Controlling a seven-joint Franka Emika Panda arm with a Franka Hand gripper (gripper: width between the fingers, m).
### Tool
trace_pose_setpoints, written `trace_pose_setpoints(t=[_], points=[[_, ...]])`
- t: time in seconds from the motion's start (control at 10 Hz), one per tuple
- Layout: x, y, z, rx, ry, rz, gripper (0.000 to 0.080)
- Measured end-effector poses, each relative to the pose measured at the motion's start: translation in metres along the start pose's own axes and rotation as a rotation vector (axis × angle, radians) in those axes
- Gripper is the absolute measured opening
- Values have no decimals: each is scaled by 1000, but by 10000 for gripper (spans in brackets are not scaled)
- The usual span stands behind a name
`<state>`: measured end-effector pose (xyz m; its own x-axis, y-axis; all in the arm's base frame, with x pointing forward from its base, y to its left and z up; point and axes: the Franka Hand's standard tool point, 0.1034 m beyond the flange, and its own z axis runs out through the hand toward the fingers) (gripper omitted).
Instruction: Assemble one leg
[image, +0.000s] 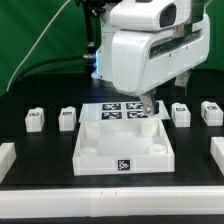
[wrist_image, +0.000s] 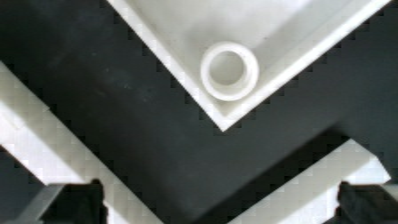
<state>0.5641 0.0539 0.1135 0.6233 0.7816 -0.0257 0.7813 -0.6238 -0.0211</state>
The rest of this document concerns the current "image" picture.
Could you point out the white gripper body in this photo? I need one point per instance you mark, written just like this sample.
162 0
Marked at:
134 72

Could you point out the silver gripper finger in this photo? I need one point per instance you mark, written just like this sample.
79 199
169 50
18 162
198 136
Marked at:
182 79
150 106

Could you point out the white square tabletop part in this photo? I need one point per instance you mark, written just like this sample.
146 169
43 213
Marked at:
122 147

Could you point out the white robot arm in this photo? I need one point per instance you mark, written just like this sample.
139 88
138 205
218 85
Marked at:
189 12

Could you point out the white marker sheet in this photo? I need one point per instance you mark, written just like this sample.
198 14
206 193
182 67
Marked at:
112 111

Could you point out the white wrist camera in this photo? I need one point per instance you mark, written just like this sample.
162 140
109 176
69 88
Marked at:
144 15

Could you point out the white right corner bracket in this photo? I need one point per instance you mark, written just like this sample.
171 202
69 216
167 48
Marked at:
217 151

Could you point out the white corner bracket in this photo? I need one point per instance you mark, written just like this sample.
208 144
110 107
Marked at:
7 158
217 151

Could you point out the black camera pole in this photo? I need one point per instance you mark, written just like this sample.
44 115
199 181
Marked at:
91 9

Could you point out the white front rail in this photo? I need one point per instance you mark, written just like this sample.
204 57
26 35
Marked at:
102 202

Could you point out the white left corner bracket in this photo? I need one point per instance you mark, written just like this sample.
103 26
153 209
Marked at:
7 158

